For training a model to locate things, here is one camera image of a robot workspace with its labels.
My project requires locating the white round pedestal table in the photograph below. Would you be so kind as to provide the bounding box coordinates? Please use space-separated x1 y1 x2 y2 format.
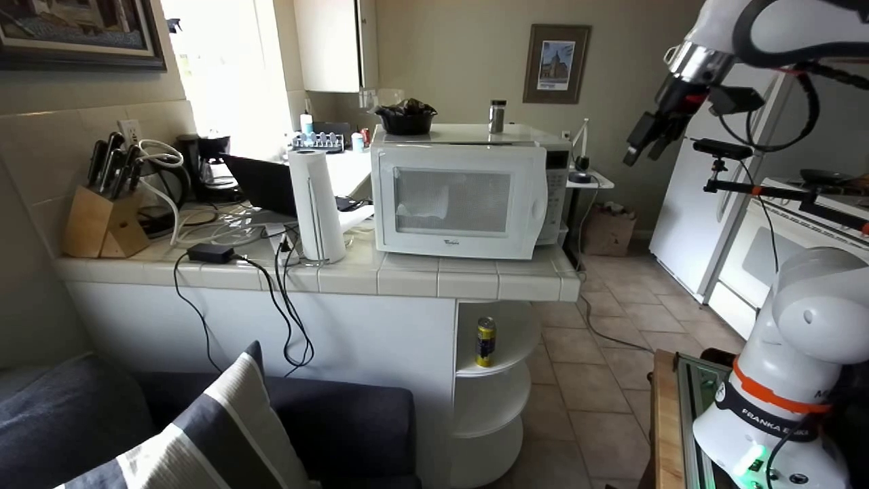
51 202 585 489

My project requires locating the white refrigerator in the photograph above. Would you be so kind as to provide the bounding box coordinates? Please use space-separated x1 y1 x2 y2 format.
647 65 869 342

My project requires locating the dish rack with dishes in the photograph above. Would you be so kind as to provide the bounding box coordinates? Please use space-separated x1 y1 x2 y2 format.
287 131 351 157

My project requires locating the black camera tripod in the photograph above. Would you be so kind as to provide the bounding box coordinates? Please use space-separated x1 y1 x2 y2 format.
691 133 869 235

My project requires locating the wooden knife block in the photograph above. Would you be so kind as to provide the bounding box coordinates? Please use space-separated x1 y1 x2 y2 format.
59 184 153 264

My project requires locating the black hanging cable bundle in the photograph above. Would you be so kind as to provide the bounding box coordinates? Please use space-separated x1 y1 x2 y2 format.
232 237 320 374

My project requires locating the black coffee maker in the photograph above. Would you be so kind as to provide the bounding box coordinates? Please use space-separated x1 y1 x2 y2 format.
172 133 236 207

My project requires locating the dark blue sofa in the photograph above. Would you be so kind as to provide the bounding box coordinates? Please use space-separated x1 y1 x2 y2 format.
0 349 420 489

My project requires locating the brown cardboard box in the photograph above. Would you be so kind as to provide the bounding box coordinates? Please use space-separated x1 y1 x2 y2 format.
581 205 639 258

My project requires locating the blue white striped pillow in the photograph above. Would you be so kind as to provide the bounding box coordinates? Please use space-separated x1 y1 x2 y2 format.
51 339 315 489

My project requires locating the black bowl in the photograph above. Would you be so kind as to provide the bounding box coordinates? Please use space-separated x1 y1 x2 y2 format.
376 95 441 139

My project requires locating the white microwave oven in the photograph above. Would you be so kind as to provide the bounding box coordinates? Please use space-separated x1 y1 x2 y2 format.
367 122 575 264

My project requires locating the black microwave power cable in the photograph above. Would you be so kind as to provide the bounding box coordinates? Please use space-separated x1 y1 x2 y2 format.
574 260 659 358

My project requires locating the small black white lamp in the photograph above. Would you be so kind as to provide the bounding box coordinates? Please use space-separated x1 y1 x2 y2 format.
567 115 594 184

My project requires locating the small framed building picture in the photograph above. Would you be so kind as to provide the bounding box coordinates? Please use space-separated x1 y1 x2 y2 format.
521 21 594 106

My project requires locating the white coiled cord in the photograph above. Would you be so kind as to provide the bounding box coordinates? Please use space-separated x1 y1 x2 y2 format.
133 135 187 254

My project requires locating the white wall cabinet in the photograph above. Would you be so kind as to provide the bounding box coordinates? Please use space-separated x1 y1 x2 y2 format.
287 0 377 95

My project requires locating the black power adapter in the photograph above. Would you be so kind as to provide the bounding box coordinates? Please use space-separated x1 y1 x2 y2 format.
186 239 240 267

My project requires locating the large dark framed painting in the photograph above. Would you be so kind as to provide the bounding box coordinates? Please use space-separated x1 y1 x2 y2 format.
0 0 172 74

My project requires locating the white paper towel roll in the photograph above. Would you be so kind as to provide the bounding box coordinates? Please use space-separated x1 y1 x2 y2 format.
286 148 347 267

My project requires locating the steel travel cup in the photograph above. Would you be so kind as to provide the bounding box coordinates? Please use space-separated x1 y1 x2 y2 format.
486 97 511 135

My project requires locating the yellow black spray can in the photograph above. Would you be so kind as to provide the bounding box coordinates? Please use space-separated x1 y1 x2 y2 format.
475 313 501 369

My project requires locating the small white side table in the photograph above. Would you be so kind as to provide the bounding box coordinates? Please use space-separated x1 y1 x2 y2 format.
563 168 616 273

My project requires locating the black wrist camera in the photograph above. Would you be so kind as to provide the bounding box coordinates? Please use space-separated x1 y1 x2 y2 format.
707 82 769 119

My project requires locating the black laptop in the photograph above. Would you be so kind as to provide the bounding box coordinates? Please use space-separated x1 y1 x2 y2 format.
221 152 301 221

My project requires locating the thin black adapter cable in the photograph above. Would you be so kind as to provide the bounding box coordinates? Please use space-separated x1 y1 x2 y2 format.
172 248 225 374

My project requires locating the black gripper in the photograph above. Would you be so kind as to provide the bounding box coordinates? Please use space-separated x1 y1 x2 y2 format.
621 74 718 171

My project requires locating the black handled knife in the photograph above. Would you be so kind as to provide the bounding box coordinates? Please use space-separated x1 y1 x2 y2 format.
119 139 146 205
101 131 131 202
85 133 110 195

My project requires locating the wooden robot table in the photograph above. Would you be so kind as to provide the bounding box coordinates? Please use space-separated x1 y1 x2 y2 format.
647 349 727 489

